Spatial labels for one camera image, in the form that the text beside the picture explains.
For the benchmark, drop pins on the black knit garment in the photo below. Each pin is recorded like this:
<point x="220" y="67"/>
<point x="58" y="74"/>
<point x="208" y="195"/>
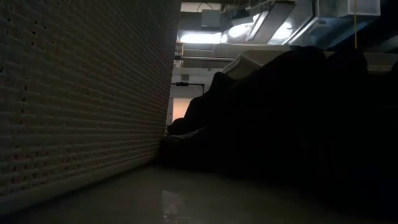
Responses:
<point x="280" y="140"/>

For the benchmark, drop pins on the horizontal ceiling pipe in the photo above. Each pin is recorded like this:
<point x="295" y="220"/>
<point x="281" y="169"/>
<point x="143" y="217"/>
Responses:
<point x="202" y="58"/>

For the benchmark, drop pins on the white woven plastic basket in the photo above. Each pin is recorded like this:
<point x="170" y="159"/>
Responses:
<point x="77" y="93"/>
<point x="245" y="67"/>

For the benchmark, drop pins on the bright ceiling light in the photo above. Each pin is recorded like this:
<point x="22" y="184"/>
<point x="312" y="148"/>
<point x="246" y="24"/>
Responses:
<point x="200" y="38"/>

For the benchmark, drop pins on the grey ceiling box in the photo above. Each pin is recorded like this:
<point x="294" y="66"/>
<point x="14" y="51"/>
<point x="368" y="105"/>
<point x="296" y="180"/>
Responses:
<point x="211" y="18"/>

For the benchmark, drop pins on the white ceiling panel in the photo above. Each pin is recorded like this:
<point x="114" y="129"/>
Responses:
<point x="357" y="7"/>

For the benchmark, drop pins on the black gantry frame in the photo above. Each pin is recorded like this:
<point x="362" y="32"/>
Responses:
<point x="182" y="84"/>

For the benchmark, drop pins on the small grey wall box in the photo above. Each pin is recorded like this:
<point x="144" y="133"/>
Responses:
<point x="184" y="77"/>

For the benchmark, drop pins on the silver ceiling duct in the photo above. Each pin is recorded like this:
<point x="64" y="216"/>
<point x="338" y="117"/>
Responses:
<point x="273" y="21"/>

